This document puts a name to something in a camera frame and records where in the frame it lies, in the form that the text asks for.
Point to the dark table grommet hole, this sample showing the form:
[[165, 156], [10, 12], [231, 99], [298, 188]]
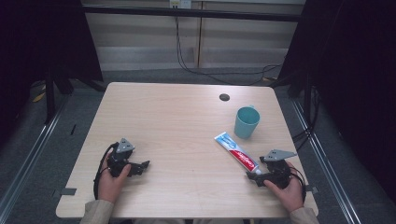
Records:
[[224, 97]]

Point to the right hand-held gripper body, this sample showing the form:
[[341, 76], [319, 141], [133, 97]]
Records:
[[278, 169]]

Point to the black metal stand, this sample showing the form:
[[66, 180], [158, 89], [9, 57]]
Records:
[[49, 99]]

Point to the black tape strip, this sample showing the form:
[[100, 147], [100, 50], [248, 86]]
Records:
[[73, 129]]

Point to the black horizontal bar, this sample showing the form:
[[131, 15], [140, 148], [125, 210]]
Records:
[[193, 13]]

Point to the grey tape strip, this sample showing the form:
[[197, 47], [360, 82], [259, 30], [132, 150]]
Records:
[[312, 189]]

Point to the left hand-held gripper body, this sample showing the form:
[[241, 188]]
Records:
[[120, 155]]

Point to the person's right hand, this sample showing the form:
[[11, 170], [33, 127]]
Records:
[[288, 196]]

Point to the person's left hand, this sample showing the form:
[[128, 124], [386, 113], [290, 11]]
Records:
[[110, 186]]

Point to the dark curtain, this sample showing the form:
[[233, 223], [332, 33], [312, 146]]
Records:
[[37, 46], [355, 77]]

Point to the teal cup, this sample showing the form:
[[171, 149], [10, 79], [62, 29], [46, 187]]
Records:
[[246, 124]]

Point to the red and blue toothpaste tube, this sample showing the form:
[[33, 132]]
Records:
[[238, 153]]

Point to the metal floor rail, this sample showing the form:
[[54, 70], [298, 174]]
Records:
[[34, 149], [327, 174]]

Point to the white wall outlet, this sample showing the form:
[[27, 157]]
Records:
[[180, 3]]

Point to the yellow scrap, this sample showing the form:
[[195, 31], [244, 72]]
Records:
[[39, 97]]

